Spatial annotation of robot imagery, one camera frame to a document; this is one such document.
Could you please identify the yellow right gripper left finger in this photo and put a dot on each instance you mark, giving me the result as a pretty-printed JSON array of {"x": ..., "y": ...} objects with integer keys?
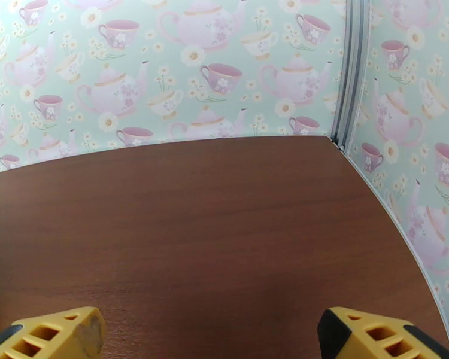
[{"x": 65, "y": 346}]

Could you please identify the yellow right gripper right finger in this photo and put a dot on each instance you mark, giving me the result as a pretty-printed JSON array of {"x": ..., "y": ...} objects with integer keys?
[{"x": 353, "y": 331}]

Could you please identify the aluminium wall base strip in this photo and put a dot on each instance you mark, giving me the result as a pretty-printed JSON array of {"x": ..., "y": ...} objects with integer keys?
[{"x": 414, "y": 259}]

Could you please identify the aluminium frame post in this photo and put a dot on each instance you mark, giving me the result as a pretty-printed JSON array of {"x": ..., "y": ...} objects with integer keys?
[{"x": 353, "y": 70}]

